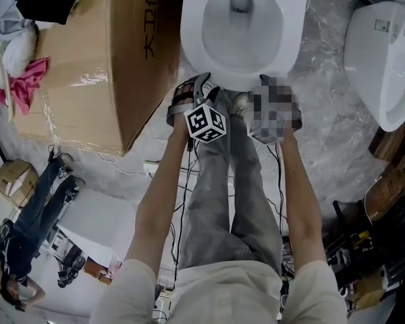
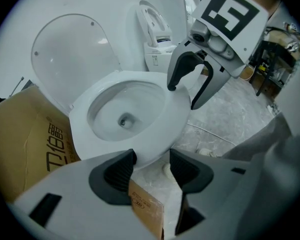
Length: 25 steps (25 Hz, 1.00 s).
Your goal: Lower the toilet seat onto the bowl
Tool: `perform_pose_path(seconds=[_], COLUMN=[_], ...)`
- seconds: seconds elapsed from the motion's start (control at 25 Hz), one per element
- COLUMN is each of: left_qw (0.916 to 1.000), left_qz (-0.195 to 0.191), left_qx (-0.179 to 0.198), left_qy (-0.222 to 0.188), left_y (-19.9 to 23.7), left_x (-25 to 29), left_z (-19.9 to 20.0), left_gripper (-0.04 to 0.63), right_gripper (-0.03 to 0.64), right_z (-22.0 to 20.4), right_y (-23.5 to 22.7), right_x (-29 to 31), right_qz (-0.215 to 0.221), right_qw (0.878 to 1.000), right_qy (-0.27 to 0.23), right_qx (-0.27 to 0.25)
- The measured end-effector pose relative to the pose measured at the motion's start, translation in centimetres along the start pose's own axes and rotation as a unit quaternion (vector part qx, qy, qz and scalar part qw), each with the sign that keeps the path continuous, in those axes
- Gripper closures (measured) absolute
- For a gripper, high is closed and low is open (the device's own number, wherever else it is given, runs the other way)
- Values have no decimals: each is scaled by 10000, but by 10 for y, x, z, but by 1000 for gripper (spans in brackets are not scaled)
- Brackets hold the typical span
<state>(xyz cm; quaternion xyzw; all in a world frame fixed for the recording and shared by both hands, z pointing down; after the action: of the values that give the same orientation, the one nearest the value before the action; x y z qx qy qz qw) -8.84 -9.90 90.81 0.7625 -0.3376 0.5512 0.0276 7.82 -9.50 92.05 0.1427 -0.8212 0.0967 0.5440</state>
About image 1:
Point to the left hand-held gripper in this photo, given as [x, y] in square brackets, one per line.
[206, 123]

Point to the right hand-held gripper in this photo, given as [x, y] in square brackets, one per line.
[266, 120]

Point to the person's left forearm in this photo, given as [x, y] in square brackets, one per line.
[155, 208]

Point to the person's right forearm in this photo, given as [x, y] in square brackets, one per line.
[303, 208]

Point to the white toilet with square tank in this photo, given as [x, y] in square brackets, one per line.
[192, 46]

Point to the white toilet with oval lid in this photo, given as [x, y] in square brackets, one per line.
[364, 62]

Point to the person's left hand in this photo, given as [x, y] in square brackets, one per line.
[184, 94]

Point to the person's beige shoe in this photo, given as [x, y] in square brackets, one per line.
[240, 105]

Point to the white power strip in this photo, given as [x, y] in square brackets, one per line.
[152, 169]

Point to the person's grey trousers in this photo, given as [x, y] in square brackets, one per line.
[216, 197]

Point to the large cardboard box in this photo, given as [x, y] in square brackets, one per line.
[87, 79]

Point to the brown wooden boards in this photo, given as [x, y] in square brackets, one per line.
[401, 154]

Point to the brown wooden plank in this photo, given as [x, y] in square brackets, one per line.
[388, 191]

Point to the white cabinet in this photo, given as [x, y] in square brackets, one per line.
[98, 221]

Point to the black garment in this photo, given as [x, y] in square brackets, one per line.
[50, 2]

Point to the pink cloth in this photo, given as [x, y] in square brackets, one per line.
[25, 83]

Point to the white cloth bundle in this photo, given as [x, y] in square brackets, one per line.
[18, 52]

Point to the black cluttered rack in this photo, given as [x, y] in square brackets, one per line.
[384, 248]

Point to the person's white shirt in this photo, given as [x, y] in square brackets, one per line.
[222, 295]

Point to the small cardboard box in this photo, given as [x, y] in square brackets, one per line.
[13, 181]

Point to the black equipment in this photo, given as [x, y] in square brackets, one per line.
[71, 268]

